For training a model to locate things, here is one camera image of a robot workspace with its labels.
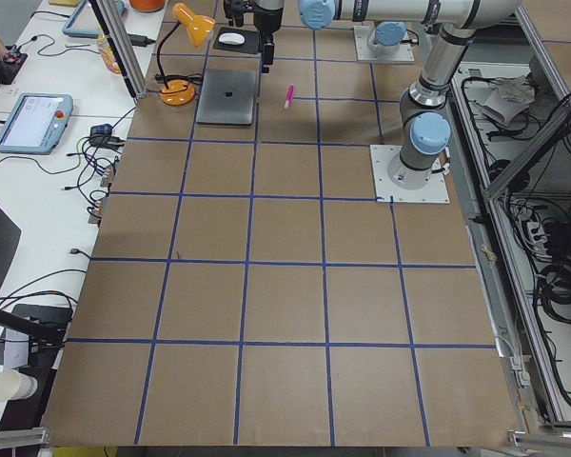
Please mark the black mousepad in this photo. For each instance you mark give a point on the black mousepad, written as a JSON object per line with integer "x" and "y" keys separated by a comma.
{"x": 251, "y": 45}

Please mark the white computer mouse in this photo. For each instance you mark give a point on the white computer mouse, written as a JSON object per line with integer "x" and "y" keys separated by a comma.
{"x": 231, "y": 39}

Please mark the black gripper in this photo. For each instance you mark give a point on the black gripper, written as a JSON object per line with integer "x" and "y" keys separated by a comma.
{"x": 267, "y": 21}

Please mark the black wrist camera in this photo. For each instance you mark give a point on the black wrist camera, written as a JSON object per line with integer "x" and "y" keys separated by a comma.
{"x": 235, "y": 11}

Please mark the pink highlighter pen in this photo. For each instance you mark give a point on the pink highlighter pen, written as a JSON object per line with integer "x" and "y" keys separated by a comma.
{"x": 289, "y": 96}

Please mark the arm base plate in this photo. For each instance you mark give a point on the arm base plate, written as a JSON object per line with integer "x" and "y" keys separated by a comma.
{"x": 369, "y": 51}
{"x": 395, "y": 183}

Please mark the white paper cup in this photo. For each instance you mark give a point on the white paper cup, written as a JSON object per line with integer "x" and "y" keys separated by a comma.
{"x": 15, "y": 385}

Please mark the black power adapter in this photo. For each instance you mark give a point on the black power adapter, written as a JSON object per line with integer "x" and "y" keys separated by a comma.
{"x": 138, "y": 40}

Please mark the aluminium frame post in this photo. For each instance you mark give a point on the aluminium frame post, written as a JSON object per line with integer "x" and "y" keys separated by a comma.
{"x": 112, "y": 26}

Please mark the silver closed laptop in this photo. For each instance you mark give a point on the silver closed laptop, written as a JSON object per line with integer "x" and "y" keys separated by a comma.
{"x": 227, "y": 98}

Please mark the orange round object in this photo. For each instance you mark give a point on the orange round object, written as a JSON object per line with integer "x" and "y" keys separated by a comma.
{"x": 147, "y": 6}

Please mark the orange drink bottle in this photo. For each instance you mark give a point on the orange drink bottle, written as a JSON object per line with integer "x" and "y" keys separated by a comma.
{"x": 107, "y": 54}

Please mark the orange desk lamp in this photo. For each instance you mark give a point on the orange desk lamp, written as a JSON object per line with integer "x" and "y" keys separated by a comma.
{"x": 187, "y": 37}

